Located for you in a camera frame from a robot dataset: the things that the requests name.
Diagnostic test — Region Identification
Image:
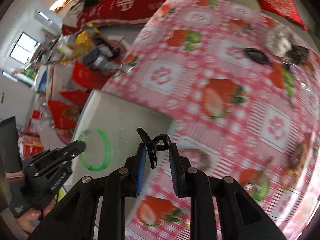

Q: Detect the white shallow tray box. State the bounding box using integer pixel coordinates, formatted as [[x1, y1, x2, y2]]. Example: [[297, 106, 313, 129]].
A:
[[64, 90, 175, 190]]

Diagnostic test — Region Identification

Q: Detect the green plastic bangle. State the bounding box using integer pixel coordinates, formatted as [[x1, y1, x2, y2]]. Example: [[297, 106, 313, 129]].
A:
[[78, 128, 113, 172]]

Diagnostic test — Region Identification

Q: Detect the dark coil hair tie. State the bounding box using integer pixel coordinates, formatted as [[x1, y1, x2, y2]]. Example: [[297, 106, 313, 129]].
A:
[[243, 47, 272, 66]]

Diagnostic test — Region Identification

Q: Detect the green armchair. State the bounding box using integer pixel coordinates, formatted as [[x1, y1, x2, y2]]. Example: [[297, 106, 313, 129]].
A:
[[225, 0, 319, 39]]

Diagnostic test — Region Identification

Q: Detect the left hand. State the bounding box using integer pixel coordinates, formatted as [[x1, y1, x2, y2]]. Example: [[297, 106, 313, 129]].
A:
[[15, 199, 56, 234]]

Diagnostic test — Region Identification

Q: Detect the cream satin scrunchie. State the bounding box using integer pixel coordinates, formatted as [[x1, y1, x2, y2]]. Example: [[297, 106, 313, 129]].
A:
[[265, 25, 292, 57]]

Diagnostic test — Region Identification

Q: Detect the blue lidded jar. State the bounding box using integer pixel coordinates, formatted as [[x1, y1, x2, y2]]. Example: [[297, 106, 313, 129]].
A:
[[82, 48, 110, 70]]

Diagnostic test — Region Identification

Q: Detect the red paper envelope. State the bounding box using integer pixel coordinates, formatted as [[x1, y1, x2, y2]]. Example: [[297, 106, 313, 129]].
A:
[[48, 100, 80, 130]]

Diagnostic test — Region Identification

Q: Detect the metal tablecloth clamp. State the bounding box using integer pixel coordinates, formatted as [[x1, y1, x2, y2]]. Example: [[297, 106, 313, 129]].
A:
[[112, 63, 135, 74]]

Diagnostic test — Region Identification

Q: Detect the pink strawberry tablecloth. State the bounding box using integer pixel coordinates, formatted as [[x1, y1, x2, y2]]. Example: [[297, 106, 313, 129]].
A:
[[104, 0, 319, 239]]

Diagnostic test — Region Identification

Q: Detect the black claw hair clip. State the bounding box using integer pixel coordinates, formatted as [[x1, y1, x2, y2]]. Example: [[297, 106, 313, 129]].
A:
[[136, 127, 171, 169]]

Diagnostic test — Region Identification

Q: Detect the leopard print scrunchie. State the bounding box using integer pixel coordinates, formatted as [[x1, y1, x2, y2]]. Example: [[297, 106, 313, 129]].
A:
[[285, 44, 310, 65]]

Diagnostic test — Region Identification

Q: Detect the beige braided bracelet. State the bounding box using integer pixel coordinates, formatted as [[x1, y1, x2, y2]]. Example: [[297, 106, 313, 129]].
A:
[[178, 148, 213, 173]]

